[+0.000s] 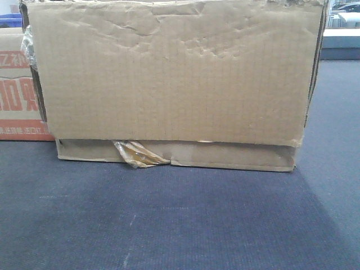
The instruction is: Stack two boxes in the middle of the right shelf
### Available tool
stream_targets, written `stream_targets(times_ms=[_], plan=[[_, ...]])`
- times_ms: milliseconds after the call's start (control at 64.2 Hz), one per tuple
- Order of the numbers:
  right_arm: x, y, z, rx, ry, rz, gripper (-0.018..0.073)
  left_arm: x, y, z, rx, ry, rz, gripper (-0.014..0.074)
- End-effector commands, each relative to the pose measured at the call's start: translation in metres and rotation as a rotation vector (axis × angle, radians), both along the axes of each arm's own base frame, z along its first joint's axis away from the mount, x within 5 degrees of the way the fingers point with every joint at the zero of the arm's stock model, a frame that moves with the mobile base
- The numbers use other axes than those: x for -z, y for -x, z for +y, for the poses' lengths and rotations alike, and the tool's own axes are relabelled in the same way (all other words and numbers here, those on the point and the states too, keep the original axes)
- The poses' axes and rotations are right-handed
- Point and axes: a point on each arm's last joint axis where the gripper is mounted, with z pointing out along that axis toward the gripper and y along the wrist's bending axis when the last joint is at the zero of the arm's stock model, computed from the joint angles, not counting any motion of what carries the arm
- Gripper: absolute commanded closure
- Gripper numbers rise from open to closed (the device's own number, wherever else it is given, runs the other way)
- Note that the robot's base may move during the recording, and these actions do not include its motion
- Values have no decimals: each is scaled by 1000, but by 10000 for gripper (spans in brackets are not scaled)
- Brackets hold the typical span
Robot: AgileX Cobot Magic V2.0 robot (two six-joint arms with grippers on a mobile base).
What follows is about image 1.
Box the plain brown cardboard box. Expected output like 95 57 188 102
19 1 328 172

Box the red printed cardboard box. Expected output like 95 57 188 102
0 28 54 141

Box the white low platform background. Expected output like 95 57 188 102
320 12 359 61

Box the blue plastic bin far left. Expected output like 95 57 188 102
0 13 23 28

